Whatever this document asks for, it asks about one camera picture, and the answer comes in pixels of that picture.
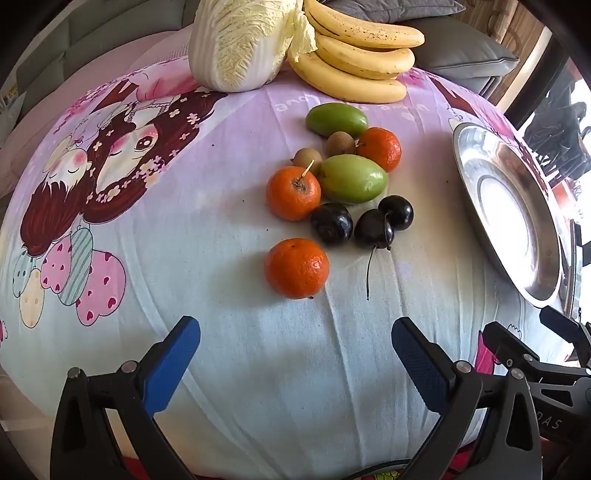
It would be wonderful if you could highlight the bottom banana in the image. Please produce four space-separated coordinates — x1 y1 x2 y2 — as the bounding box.
287 50 407 104

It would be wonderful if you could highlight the top banana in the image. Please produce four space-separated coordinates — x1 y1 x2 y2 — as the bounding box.
304 1 425 50

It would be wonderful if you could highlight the green jujube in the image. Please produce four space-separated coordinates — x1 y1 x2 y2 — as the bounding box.
317 154 389 205
304 102 369 138

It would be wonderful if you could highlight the napa cabbage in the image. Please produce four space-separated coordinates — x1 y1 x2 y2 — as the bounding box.
188 0 317 93

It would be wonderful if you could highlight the grey sofa cushion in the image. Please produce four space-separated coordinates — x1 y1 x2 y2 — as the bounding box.
404 16 519 98

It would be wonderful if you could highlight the round steel tray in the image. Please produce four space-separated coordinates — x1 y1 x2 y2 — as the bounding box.
452 122 562 308

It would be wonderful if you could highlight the banana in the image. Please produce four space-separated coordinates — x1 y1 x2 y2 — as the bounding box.
304 1 425 50
287 50 407 104
315 33 415 80

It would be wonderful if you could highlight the orange tangerine with stem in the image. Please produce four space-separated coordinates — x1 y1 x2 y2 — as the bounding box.
266 160 322 222

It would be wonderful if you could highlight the brown longan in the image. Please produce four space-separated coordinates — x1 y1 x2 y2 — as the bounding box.
291 147 322 176
325 131 356 157

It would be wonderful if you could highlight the cartoon print tablecloth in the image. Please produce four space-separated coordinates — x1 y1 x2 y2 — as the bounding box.
1 58 568 479

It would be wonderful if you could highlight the light grey cushion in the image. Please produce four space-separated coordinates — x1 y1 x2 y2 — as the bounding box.
322 0 465 24

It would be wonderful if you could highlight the black folding chair outside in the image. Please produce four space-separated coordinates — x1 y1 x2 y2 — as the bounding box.
524 80 590 186

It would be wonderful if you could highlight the stemmed dark cherry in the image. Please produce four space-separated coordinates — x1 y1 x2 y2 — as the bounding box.
353 209 394 299

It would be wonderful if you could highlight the middle banana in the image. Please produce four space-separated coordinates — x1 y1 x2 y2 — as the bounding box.
315 33 415 80

